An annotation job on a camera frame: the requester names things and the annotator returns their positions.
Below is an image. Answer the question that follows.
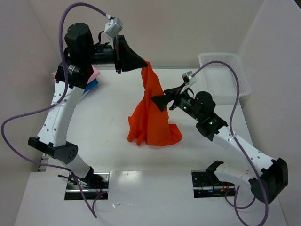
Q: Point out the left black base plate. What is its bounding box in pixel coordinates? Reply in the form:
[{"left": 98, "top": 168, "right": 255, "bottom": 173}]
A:
[{"left": 64, "top": 172, "right": 110, "bottom": 201}]

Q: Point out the orange t shirt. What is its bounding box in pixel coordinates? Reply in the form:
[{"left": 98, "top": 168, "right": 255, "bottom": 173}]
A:
[{"left": 127, "top": 61, "right": 182, "bottom": 147}]

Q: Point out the blue folded t shirt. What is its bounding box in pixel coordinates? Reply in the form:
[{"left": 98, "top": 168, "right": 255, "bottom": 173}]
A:
[{"left": 84, "top": 79, "right": 98, "bottom": 93}]

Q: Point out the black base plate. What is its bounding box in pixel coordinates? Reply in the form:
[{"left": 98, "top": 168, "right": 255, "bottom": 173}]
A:
[
  {"left": 64, "top": 172, "right": 110, "bottom": 201},
  {"left": 191, "top": 170, "right": 236, "bottom": 198}
]

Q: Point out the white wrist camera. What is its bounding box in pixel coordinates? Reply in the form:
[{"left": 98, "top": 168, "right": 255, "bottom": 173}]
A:
[
  {"left": 182, "top": 71, "right": 196, "bottom": 86},
  {"left": 104, "top": 17, "right": 123, "bottom": 39}
]

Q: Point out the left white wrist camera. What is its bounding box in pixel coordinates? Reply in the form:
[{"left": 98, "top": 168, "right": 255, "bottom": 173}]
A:
[{"left": 104, "top": 17, "right": 123, "bottom": 39}]

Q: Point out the pink folded t shirt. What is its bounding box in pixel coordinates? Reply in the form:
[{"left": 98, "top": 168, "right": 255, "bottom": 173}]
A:
[{"left": 51, "top": 66, "right": 100, "bottom": 83}]

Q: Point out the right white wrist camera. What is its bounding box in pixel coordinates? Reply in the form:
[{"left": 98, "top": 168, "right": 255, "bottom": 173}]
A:
[{"left": 182, "top": 71, "right": 196, "bottom": 86}]

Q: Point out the white plastic basket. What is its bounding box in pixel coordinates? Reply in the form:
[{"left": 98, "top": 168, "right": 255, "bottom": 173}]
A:
[{"left": 198, "top": 52, "right": 251, "bottom": 99}]

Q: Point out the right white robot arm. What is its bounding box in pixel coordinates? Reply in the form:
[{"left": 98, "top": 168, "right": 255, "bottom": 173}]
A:
[{"left": 151, "top": 87, "right": 288, "bottom": 204}]

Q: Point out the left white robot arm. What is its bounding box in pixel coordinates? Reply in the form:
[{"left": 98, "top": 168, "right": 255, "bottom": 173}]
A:
[{"left": 28, "top": 18, "right": 147, "bottom": 187}]

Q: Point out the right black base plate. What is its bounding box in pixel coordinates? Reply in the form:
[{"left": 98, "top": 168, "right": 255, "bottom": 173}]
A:
[{"left": 191, "top": 170, "right": 236, "bottom": 198}]

